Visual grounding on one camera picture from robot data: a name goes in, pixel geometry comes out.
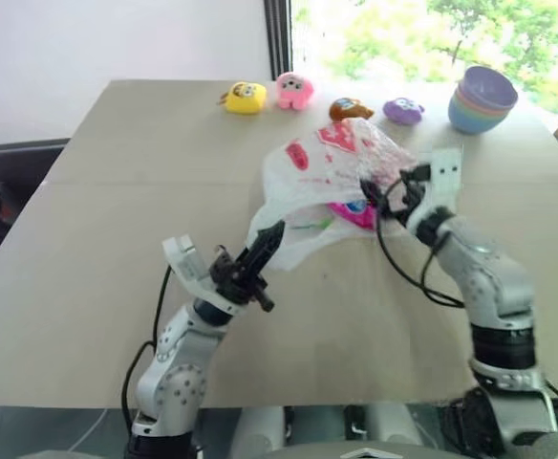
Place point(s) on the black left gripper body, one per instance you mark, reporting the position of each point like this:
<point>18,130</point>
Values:
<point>235,284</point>

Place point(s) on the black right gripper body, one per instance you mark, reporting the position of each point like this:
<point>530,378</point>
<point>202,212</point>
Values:
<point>409,192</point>

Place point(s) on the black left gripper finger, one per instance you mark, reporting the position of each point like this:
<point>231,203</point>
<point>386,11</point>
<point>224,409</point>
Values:
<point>263,241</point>
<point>270,252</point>

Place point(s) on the white red-printed plastic bag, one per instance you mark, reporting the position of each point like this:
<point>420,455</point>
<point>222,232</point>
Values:
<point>307,177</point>

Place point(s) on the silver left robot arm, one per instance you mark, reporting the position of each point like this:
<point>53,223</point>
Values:
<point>178,368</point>

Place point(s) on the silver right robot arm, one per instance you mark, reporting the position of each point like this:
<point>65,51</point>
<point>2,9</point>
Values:
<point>491,291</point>

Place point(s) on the magenta plush toy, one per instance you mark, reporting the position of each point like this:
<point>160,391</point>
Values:
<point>353,214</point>

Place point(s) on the purple plush toy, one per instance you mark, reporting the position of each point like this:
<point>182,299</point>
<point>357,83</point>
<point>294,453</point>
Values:
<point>403,111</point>

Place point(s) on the brown plush toy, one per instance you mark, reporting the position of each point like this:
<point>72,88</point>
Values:
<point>349,109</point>

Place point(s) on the blue plastic bowl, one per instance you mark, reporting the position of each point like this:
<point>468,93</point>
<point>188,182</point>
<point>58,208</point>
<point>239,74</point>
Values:
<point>475,122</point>

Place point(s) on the pink plastic bowl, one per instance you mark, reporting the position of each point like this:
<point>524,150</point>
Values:
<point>470,106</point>

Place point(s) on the pink plush toy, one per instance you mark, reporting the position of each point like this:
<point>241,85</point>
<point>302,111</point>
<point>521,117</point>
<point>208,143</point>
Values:
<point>294,91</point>

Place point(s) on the purple plastic bowl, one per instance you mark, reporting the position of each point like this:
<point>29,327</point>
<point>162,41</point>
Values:
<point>490,88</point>

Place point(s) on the yellow plush toy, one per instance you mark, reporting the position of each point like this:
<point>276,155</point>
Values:
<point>244,97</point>

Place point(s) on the silver robot torso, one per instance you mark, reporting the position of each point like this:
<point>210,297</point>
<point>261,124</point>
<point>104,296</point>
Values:
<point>350,430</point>

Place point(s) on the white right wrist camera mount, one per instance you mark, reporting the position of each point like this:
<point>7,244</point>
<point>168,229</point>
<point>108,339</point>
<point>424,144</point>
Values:
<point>444,178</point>

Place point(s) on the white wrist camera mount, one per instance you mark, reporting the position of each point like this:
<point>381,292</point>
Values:
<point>444,178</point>
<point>189,266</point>

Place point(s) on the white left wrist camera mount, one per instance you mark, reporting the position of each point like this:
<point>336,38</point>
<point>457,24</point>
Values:
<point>189,266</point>

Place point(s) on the dark window frame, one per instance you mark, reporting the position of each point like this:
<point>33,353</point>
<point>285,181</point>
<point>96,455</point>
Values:
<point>281,38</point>

